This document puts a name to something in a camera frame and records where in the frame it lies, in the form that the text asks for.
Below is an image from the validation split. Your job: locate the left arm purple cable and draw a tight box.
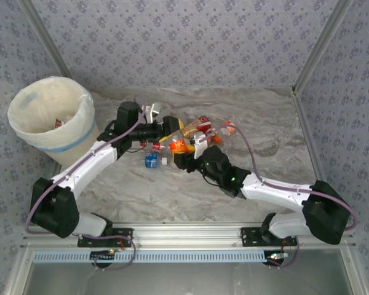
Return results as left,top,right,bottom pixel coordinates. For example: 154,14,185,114
25,104,139,272

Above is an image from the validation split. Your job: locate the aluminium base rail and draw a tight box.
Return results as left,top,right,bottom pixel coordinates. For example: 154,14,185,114
23,222,357,250

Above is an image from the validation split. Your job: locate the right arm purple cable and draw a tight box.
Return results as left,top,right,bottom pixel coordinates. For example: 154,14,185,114
199,125,357,270

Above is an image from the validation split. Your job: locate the black mounting plate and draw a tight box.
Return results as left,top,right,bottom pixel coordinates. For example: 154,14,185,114
77,227,133,248
240,227,298,247

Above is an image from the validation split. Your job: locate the blue label clear bottle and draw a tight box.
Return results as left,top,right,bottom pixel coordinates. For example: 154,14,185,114
143,152,169,170

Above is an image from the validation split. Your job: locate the orange label juice bottle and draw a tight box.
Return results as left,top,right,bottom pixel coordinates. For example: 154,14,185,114
169,137,195,154

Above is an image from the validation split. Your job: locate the white bin with plastic liner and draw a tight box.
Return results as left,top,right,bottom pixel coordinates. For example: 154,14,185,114
7,76,101,169

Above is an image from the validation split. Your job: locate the white slotted cable duct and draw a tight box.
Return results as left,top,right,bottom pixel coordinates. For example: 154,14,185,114
33,250,265,264

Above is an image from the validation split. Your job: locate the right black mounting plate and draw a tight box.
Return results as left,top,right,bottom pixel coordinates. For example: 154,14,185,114
240,227,298,247

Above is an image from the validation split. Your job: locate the gold red drink can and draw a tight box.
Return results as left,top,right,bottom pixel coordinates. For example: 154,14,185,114
184,115,213,138

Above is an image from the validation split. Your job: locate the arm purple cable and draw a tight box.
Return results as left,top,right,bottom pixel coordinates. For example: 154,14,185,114
25,104,139,272
199,125,357,270

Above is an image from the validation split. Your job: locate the aluminium frame post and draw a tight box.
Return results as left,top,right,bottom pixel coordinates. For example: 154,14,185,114
18,0,74,80
292,0,355,96

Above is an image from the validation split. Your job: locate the small orange label bottle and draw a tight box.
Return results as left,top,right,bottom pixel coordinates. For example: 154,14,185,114
223,120,237,136

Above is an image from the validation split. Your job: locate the red label clear bottle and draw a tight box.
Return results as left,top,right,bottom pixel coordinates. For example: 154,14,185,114
141,141,173,154

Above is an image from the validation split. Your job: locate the black electronics board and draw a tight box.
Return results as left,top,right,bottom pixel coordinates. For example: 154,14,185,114
265,251,289,267
90,249,117,269

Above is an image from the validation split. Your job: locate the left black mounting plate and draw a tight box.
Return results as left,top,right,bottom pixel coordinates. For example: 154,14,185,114
77,227,133,248

